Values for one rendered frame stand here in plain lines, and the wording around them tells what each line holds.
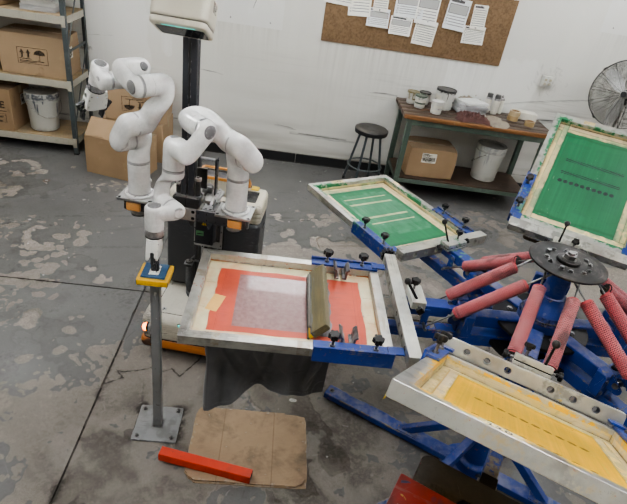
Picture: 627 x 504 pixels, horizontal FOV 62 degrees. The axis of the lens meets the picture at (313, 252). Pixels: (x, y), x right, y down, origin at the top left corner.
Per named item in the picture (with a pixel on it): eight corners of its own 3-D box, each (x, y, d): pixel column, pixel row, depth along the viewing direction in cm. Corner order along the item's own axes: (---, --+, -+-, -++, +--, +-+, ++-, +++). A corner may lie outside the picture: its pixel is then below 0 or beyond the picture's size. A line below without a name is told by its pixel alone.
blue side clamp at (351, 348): (310, 361, 190) (313, 346, 186) (310, 351, 194) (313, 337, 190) (391, 369, 193) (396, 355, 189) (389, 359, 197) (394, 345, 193)
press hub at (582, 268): (440, 501, 255) (543, 275, 184) (424, 435, 288) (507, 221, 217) (516, 507, 258) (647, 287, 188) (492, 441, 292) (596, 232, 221)
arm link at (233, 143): (193, 90, 199) (223, 105, 189) (241, 146, 231) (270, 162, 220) (169, 119, 198) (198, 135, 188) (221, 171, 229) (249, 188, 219)
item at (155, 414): (130, 440, 259) (120, 283, 209) (141, 405, 278) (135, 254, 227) (175, 443, 261) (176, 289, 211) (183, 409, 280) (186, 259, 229)
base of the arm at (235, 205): (226, 198, 244) (228, 168, 236) (253, 203, 244) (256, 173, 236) (218, 214, 231) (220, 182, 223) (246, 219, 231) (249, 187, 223)
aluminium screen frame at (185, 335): (176, 343, 186) (176, 335, 184) (203, 254, 235) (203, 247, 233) (393, 364, 193) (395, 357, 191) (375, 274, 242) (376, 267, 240)
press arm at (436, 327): (241, 321, 215) (242, 310, 212) (242, 312, 220) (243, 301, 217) (529, 351, 226) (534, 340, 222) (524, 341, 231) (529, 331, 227)
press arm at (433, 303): (405, 313, 214) (408, 304, 211) (403, 304, 219) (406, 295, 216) (446, 318, 215) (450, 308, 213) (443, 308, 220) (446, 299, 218)
